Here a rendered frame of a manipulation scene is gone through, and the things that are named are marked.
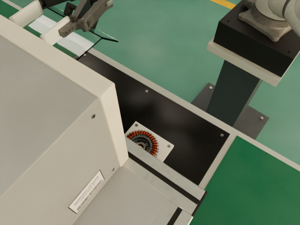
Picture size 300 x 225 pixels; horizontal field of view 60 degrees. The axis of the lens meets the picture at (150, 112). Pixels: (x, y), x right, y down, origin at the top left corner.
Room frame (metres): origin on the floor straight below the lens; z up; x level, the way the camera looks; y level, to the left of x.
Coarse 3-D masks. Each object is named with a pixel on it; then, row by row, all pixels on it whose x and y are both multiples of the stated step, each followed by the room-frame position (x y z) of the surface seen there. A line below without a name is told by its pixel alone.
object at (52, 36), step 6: (66, 18) 0.41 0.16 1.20; (60, 24) 0.39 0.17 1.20; (48, 30) 0.37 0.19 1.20; (54, 30) 0.38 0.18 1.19; (42, 36) 0.36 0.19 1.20; (48, 36) 0.36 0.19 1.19; (54, 36) 0.37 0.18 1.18; (60, 36) 0.38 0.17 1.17; (48, 42) 0.36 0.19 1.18; (54, 42) 0.37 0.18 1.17
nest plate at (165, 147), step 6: (132, 126) 0.39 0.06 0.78; (138, 126) 0.39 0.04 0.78; (144, 126) 0.39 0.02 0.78; (126, 132) 0.37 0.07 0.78; (162, 138) 0.35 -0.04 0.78; (162, 144) 0.33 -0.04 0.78; (168, 144) 0.33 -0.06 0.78; (162, 150) 0.31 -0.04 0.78; (168, 150) 0.31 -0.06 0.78; (162, 156) 0.29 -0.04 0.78
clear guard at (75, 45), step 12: (48, 12) 0.59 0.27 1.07; (60, 12) 0.62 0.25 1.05; (36, 24) 0.55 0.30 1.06; (48, 24) 0.55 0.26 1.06; (72, 36) 0.50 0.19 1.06; (84, 36) 0.50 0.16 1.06; (96, 36) 0.50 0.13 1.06; (108, 36) 0.55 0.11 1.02; (60, 48) 0.46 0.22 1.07; (72, 48) 0.46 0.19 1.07; (84, 48) 0.46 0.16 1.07
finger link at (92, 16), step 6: (102, 0) 0.46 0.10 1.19; (108, 0) 0.47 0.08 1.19; (96, 6) 0.44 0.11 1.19; (102, 6) 0.45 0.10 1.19; (108, 6) 0.47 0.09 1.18; (90, 12) 0.43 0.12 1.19; (96, 12) 0.44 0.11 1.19; (102, 12) 0.45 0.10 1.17; (84, 18) 0.41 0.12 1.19; (90, 18) 0.42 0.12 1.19; (96, 18) 0.43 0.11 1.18; (90, 24) 0.41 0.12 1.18; (84, 30) 0.40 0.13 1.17
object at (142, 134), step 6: (132, 132) 0.36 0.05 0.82; (138, 132) 0.35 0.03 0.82; (144, 132) 0.35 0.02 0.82; (150, 132) 0.36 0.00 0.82; (132, 138) 0.34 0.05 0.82; (138, 138) 0.34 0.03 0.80; (144, 138) 0.34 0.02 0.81; (150, 138) 0.33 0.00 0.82; (156, 138) 0.34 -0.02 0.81; (138, 144) 0.32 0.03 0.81; (144, 144) 0.32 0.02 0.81; (150, 144) 0.32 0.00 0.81; (156, 144) 0.32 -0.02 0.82; (150, 150) 0.30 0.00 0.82; (156, 150) 0.30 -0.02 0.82; (156, 156) 0.29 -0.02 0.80
